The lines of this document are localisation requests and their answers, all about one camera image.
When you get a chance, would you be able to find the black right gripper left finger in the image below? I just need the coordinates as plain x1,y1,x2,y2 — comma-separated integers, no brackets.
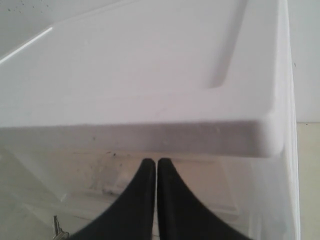
70,158,156,240

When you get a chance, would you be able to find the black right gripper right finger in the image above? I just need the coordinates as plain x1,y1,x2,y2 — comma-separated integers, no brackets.
157,158,248,240

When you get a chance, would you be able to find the key bunch with blue fob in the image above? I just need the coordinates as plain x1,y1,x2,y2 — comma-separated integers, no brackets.
53,215,70,240

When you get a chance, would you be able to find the clear upper right drawer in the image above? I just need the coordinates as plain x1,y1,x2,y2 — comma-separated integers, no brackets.
0,147,262,240

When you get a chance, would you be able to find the white plastic drawer cabinet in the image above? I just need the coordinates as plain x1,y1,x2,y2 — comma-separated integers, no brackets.
0,0,301,240

